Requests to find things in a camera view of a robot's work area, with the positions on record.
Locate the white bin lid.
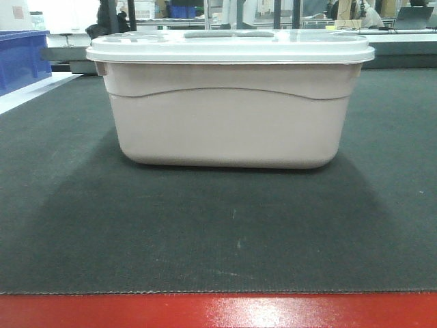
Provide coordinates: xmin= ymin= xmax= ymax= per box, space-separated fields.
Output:
xmin=86 ymin=29 xmax=375 ymax=65

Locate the blue crate at left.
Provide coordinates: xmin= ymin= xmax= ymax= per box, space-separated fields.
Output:
xmin=1 ymin=30 xmax=52 ymax=96

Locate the white plastic storage bin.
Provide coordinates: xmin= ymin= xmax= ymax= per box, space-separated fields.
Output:
xmin=96 ymin=62 xmax=361 ymax=169

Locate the grey laptop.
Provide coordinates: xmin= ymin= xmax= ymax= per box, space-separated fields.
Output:
xmin=393 ymin=7 xmax=434 ymax=30

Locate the person in white shirt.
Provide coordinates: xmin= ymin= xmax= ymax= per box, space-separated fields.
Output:
xmin=354 ymin=0 xmax=384 ymax=28

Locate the dark green table mat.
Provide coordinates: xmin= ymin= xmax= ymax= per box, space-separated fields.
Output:
xmin=1 ymin=69 xmax=436 ymax=294

